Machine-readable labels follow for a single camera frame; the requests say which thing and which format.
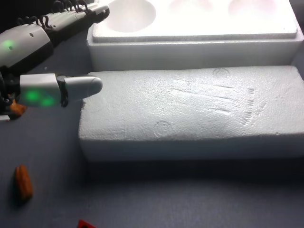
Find white foam tray three cavities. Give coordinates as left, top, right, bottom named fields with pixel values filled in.
left=86, top=0, right=304, bottom=72

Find white foam lid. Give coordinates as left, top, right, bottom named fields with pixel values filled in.
left=78, top=65, right=304, bottom=164

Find red toy piece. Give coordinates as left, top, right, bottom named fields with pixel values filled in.
left=78, top=219, right=95, bottom=228

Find grey table cloth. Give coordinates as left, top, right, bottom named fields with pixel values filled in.
left=0, top=0, right=304, bottom=228

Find orange toy food piece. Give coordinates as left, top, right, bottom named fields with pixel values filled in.
left=10, top=99, right=27, bottom=117
left=14, top=165, right=33, bottom=205

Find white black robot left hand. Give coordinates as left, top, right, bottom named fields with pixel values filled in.
left=0, top=0, right=110, bottom=109

